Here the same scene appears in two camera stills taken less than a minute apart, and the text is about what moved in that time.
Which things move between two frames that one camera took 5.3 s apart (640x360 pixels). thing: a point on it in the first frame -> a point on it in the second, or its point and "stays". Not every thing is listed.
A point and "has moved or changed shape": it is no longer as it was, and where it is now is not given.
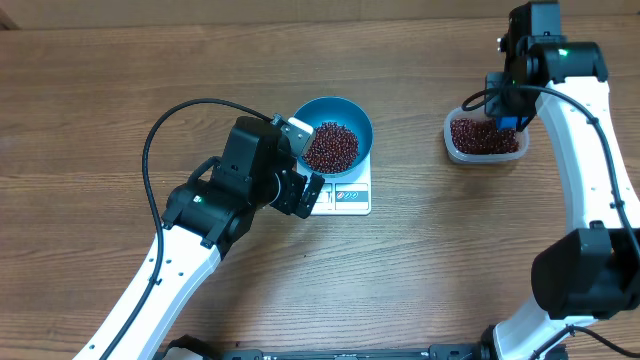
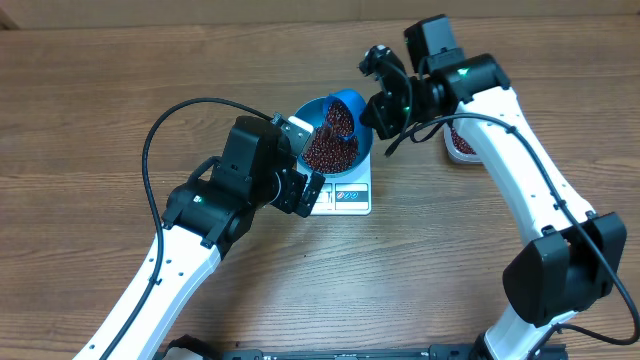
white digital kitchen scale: (346, 195) stays
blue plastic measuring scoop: (507, 123) has moved or changed shape
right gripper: (502, 110) -> (386, 110)
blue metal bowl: (335, 109) stays
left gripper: (295, 183) stays
